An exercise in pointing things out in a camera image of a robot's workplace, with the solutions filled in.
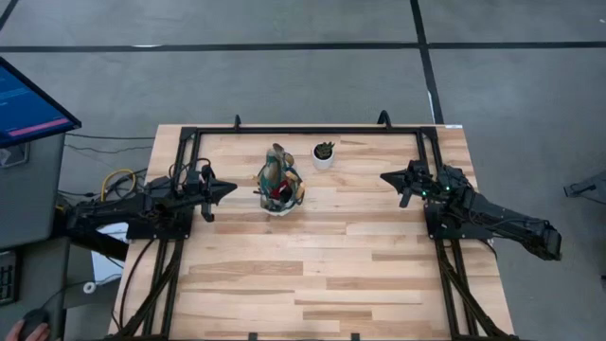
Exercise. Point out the black keyboard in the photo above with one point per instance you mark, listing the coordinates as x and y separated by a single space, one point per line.
7 279

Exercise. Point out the person's hand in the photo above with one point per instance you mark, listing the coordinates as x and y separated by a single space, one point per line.
12 331

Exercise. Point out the white tape roll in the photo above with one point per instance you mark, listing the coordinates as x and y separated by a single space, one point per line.
89 287

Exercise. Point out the cream gardening bag green trim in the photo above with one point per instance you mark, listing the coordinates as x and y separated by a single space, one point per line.
267 199

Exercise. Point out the black computer mouse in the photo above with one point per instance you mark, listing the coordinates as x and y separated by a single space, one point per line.
32 319

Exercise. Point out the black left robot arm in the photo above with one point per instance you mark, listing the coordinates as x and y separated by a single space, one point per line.
128 208

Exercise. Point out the blue screen monitor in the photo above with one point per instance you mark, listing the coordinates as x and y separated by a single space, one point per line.
28 109

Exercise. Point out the grey desk unit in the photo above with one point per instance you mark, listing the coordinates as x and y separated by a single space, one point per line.
28 199

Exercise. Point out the white paper sheet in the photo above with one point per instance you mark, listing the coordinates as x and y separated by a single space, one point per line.
106 265

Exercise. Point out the black metal table frame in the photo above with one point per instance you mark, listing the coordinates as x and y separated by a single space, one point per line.
308 129

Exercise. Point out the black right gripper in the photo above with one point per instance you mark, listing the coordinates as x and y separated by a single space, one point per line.
420 180

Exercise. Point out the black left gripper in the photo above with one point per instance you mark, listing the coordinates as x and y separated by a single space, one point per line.
196 187

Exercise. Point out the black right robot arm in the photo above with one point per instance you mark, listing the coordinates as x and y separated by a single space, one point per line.
497 218

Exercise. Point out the white pot with succulent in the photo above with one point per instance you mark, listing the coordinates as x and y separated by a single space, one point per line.
324 158

